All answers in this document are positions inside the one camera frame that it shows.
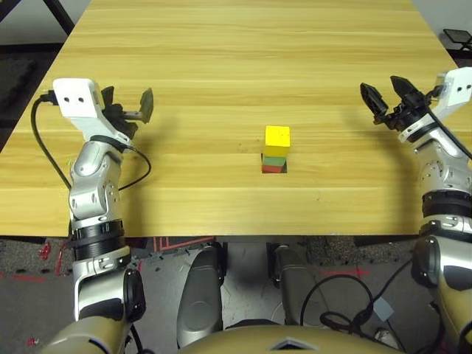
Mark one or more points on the red wooden block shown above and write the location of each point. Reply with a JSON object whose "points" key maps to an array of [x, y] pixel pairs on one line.
{"points": [[273, 169]]}

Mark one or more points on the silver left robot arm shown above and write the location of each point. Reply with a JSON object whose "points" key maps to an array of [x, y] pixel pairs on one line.
{"points": [[94, 177]]}

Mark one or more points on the green wooden block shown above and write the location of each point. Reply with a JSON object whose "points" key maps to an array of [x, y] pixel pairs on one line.
{"points": [[274, 160]]}

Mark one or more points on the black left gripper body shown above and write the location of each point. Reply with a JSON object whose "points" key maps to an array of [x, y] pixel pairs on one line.
{"points": [[119, 118]]}

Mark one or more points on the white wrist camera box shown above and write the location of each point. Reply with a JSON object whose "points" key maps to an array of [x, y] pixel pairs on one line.
{"points": [[75, 97], [457, 86]]}

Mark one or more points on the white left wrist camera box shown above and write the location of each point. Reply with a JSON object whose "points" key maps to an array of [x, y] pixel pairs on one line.
{"points": [[75, 97]]}

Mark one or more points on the grey right robot leg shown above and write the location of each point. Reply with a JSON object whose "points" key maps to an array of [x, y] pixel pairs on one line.
{"points": [[296, 291]]}

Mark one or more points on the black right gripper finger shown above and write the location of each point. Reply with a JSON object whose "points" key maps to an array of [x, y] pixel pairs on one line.
{"points": [[403, 87], [373, 99]]}

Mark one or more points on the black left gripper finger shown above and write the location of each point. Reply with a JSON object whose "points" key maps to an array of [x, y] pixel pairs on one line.
{"points": [[146, 105], [108, 97]]}

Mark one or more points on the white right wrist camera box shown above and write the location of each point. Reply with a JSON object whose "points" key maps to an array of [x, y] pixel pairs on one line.
{"points": [[457, 86]]}

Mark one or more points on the black mat with red lines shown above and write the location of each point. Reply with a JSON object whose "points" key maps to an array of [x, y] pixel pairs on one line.
{"points": [[180, 242]]}

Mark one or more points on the black stand plate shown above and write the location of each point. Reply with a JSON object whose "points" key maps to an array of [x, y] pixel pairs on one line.
{"points": [[457, 35]]}

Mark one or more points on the gold robot torso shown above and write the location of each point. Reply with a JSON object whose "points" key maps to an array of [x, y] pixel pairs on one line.
{"points": [[287, 339]]}

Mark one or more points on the yellow wooden block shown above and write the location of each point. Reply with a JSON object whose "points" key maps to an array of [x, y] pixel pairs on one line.
{"points": [[277, 140]]}

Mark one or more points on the grey left robot leg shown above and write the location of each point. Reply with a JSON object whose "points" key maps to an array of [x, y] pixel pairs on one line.
{"points": [[201, 295]]}

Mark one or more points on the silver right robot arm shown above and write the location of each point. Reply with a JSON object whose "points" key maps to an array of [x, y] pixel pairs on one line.
{"points": [[442, 173]]}

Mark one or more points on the black diagonal bar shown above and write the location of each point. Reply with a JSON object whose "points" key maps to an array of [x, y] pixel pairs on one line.
{"points": [[59, 16]]}

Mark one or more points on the grey robot leg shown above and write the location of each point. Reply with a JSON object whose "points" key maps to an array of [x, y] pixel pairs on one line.
{"points": [[296, 291], [201, 295]]}

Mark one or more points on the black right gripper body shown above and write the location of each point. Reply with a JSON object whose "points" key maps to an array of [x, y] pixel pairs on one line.
{"points": [[405, 110]]}

